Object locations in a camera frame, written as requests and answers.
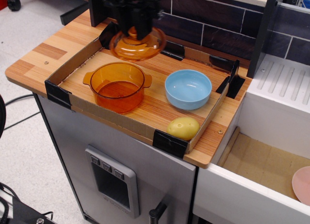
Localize orange transparent plastic pot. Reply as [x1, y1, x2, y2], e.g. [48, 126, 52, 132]
[83, 62, 152, 114]

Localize cardboard fence with black tape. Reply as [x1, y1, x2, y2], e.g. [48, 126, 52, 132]
[45, 22, 251, 165]

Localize black cabinet door handle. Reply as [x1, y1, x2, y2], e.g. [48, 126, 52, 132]
[149, 202, 167, 224]

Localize yellow toy potato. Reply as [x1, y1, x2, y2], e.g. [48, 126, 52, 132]
[167, 117, 200, 141]

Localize white toy sink unit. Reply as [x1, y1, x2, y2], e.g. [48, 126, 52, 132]
[193, 55, 310, 224]

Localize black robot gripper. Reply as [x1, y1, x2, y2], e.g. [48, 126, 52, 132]
[103, 0, 163, 40]

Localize black caster wheel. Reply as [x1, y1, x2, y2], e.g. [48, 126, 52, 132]
[7, 0, 21, 12]

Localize black metal stand base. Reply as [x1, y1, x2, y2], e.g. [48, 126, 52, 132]
[60, 2, 89, 26]

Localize orange transparent pot lid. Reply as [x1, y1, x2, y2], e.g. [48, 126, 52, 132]
[109, 27, 166, 61]

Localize pink plate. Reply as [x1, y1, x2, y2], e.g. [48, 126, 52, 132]
[292, 166, 310, 206]

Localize grey toy kitchen cabinet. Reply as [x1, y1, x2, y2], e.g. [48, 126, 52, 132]
[35, 95, 197, 224]

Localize black floor cable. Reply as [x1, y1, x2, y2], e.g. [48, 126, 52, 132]
[3, 93, 41, 131]

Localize light blue bowl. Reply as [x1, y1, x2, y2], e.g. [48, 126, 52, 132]
[165, 69, 212, 110]

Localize grey dispenser panel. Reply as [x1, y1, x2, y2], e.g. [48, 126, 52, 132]
[85, 145, 140, 219]

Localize black vertical post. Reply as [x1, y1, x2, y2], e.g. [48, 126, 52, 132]
[247, 0, 278, 78]

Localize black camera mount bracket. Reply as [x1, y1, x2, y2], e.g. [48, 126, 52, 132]
[0, 183, 55, 224]

